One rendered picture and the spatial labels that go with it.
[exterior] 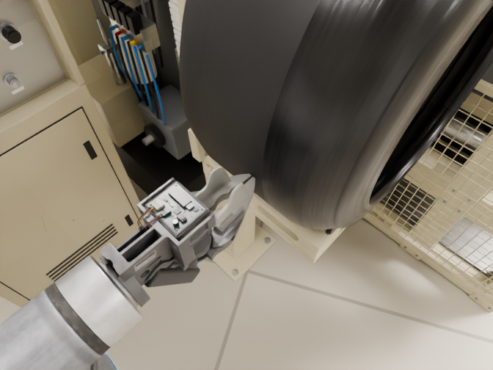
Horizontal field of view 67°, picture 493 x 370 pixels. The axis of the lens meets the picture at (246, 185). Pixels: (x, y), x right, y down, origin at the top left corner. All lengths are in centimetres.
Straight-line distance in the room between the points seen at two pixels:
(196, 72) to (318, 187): 20
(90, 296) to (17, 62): 75
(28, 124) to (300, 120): 82
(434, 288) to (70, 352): 160
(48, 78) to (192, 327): 105
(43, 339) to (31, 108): 77
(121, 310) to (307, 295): 131
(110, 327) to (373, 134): 32
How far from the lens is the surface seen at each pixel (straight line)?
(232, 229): 47
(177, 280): 50
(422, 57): 38
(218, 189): 49
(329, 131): 38
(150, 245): 40
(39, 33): 105
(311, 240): 79
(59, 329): 40
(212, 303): 164
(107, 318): 40
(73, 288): 41
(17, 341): 41
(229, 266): 167
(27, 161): 114
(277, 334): 160
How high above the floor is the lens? 157
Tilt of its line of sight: 56 degrees down
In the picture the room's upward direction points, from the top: straight up
